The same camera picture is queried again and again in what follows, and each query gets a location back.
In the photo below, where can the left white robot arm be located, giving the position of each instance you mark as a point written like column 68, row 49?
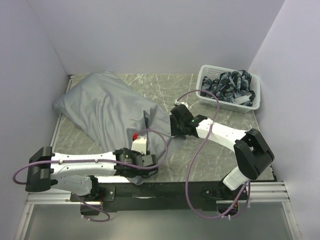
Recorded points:
column 79, row 173

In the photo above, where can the black base bar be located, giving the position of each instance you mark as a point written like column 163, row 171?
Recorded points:
column 149, row 196

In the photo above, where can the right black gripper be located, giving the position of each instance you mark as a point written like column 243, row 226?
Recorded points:
column 174, row 130

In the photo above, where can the grey pillowcase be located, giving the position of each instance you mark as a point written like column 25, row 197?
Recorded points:
column 101, row 113

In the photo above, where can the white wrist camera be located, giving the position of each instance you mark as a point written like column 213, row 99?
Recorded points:
column 178, row 102
column 139, row 143

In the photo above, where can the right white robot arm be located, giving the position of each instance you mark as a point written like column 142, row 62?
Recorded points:
column 253, row 154

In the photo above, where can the dark patterned cloth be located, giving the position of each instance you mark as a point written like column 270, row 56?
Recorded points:
column 231, row 87

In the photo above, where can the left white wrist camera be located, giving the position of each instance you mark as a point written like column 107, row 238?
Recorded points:
column 139, row 143

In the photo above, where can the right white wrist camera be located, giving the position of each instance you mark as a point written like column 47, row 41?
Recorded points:
column 178, row 102

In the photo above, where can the white plastic basket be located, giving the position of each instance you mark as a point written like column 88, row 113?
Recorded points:
column 206, row 99

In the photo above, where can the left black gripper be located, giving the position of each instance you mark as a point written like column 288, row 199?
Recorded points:
column 135, row 153

